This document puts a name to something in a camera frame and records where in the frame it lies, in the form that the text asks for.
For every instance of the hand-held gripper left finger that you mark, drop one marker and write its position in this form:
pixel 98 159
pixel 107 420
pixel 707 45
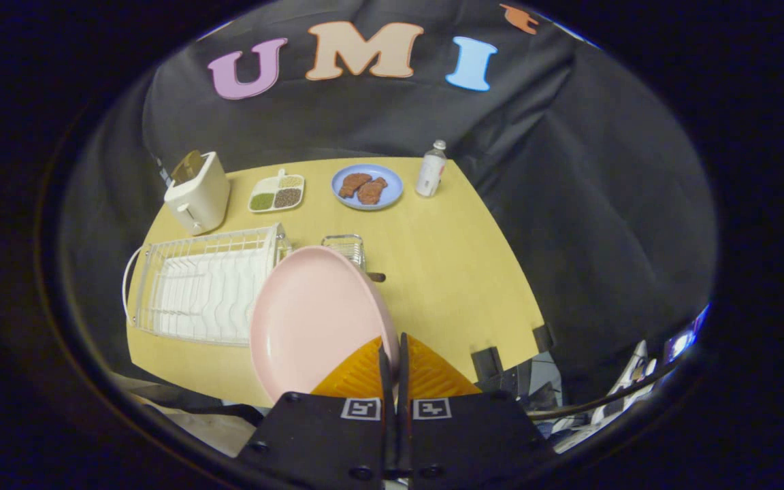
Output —
pixel 324 435

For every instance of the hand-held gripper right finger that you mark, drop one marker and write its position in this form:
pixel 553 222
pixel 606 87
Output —
pixel 474 435

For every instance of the black table clamp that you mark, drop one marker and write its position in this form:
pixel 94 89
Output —
pixel 543 338
pixel 487 364

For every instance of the white divided bean tray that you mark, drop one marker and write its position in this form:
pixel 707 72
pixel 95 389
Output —
pixel 276 194

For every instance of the lit screen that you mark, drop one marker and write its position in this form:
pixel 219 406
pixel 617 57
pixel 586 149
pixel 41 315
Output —
pixel 683 340

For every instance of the metal spoon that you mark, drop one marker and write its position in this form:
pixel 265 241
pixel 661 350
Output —
pixel 377 277

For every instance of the small white bottle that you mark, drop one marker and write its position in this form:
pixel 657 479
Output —
pixel 431 173

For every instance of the cream toaster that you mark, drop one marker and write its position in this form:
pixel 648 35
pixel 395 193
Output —
pixel 201 197

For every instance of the pink plate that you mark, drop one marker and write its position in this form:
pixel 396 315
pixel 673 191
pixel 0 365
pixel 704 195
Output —
pixel 317 313

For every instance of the brown meat piece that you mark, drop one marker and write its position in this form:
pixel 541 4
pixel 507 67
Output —
pixel 353 184
pixel 372 192

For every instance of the blue plate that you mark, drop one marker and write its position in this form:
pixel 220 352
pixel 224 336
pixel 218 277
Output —
pixel 392 187

